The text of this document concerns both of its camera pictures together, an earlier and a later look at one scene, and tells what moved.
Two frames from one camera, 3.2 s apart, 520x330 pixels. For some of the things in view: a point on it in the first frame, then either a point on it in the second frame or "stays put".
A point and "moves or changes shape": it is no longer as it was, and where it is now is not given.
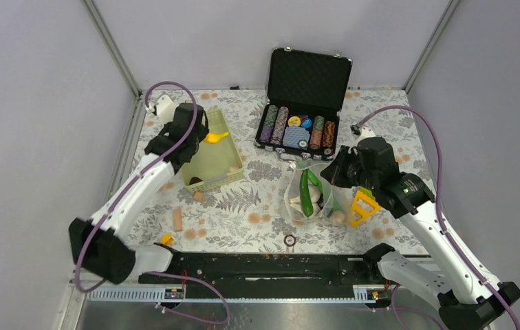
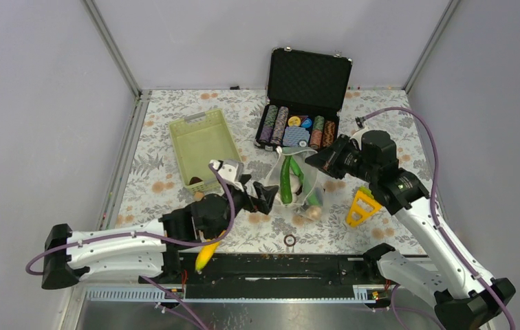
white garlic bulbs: x=314 y=195 -> x=296 y=187
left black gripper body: x=195 y=141 -> x=245 y=201
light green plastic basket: x=213 y=163 stays put
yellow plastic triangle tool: x=364 y=214 stays put
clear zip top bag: x=309 y=196 moves or changes shape
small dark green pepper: x=305 y=194 -> x=285 y=179
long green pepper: x=313 y=179 -> x=311 y=198
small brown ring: x=289 y=245 stays put
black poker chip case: x=306 y=90 stays put
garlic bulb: x=338 y=218 -> x=314 y=213
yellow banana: x=212 y=137 -> x=206 y=251
